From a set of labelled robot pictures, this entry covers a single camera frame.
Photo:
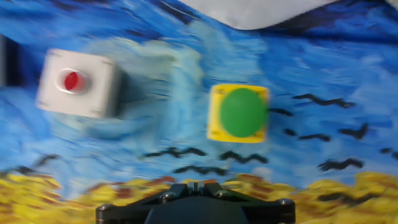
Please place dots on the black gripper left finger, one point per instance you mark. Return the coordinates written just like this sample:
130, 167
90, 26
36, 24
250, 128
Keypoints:
130, 214

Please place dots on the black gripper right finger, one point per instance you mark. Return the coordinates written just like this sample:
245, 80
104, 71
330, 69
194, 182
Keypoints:
267, 214

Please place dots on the yellow box green button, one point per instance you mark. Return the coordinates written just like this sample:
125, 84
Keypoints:
239, 112

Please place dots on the grey box small red button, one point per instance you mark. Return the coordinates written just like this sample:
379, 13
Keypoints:
77, 84

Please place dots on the painted wheatfield tablecloth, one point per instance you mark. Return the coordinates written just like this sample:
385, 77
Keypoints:
311, 71

